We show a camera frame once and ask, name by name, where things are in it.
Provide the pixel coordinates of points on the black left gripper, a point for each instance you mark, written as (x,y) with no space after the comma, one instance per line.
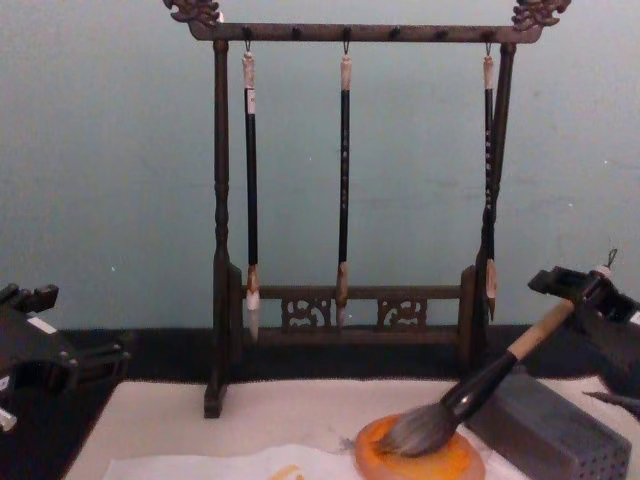
(35,355)

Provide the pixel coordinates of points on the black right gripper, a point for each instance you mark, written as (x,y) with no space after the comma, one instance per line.
(617,350)

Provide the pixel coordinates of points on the black table cloth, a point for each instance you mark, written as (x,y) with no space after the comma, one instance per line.
(165,355)

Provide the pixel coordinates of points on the dark pointed brush tip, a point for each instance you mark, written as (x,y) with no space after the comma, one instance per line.
(612,401)

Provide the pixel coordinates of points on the hanging brush with dark tip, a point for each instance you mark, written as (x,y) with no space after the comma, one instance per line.
(489,200)

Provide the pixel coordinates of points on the grey rectangular block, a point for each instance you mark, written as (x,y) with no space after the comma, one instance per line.
(545,430)

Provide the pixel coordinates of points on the white paper sheet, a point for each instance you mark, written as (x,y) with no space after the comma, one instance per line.
(200,465)

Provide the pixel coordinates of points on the dark wooden brush rack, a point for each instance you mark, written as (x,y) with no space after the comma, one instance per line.
(220,200)

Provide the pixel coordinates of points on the orange round ink dish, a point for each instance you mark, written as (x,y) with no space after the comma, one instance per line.
(450,462)

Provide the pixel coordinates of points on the hanging brush with white tip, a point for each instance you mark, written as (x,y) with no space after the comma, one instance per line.
(251,200)

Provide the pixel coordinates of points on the white felt mat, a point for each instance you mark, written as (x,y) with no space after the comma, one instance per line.
(280,410)

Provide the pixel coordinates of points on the hanging brush with grey tip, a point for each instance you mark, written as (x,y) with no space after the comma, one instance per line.
(344,200)

